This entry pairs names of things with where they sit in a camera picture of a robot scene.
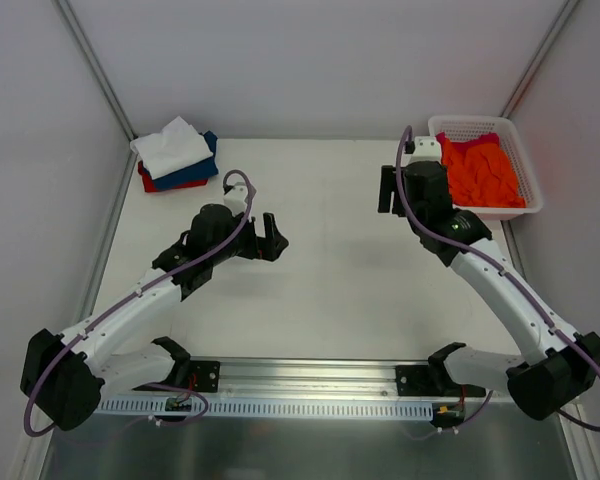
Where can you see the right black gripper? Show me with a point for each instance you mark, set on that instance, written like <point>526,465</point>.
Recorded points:
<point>395,188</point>

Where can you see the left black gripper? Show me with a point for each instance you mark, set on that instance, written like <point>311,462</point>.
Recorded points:
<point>258,239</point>

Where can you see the orange t-shirt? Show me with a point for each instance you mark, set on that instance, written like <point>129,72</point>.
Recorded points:
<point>482,177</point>

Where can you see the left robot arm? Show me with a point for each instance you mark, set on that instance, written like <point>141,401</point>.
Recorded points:
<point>68,374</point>

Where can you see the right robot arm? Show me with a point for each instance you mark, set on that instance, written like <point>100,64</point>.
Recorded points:
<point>555,362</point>

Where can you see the pink t-shirt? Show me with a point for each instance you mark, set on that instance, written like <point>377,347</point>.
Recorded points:
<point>461,147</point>

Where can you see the blue folded t-shirt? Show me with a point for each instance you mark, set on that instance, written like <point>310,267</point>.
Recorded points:
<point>197,174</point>

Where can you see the white plastic basket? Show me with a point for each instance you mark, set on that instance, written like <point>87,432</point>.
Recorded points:
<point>467,127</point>

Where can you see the red folded t-shirt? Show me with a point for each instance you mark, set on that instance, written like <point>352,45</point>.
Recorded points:
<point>150,187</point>

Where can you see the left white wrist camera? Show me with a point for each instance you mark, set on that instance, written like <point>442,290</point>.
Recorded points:
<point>236,198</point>

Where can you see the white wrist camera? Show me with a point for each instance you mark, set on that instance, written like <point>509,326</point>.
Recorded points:
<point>236,198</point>
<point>423,149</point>

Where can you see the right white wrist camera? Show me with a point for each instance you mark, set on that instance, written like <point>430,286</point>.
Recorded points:
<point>423,149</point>

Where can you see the aluminium mounting rail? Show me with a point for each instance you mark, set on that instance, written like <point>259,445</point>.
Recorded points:
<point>316,379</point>

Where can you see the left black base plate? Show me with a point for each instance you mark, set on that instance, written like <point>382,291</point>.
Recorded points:
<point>198,375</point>

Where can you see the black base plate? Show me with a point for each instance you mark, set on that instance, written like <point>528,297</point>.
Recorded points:
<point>418,380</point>
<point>198,375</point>

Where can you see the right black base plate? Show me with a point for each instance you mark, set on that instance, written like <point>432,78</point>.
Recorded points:
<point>418,380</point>

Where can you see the white slotted cable duct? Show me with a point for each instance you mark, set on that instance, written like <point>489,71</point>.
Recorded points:
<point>268,408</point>

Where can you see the right aluminium corner post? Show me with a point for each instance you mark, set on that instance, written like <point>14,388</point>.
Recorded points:
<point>542,51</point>

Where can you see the aluminium corner post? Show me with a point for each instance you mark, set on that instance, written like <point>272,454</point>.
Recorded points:
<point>542,51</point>
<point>84,45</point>

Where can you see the left aluminium corner post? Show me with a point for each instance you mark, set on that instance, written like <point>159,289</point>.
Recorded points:
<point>84,45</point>

